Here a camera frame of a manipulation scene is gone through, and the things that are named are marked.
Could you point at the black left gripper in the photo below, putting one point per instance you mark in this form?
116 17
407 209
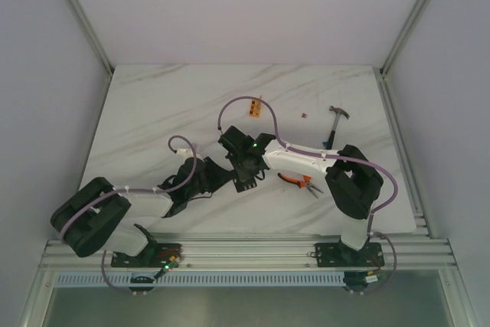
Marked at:
213 175

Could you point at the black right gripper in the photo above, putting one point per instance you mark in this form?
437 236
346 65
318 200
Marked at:
243 175

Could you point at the black fuse box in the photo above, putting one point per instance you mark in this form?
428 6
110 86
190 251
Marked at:
246 184

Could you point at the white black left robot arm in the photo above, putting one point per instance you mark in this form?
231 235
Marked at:
102 217

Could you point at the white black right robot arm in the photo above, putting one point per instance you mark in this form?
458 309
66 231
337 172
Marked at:
353 184

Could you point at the orange fuse holder block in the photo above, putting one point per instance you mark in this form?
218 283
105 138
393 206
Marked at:
255 108

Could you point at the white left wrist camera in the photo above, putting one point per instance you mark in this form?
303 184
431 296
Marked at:
187 152

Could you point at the orange handled needle-nose pliers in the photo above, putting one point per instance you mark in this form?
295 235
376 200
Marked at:
304 182

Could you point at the black handled claw hammer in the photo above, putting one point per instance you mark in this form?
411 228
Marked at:
339 112

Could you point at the white slotted cable duct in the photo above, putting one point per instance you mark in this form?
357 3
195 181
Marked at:
87 279

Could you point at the aluminium mounting rail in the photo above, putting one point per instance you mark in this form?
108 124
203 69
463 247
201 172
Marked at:
292 252

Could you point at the aluminium corner frame post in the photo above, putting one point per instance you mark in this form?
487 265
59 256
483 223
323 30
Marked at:
90 34

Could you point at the right aluminium frame post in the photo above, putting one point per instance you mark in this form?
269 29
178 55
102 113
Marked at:
414 16

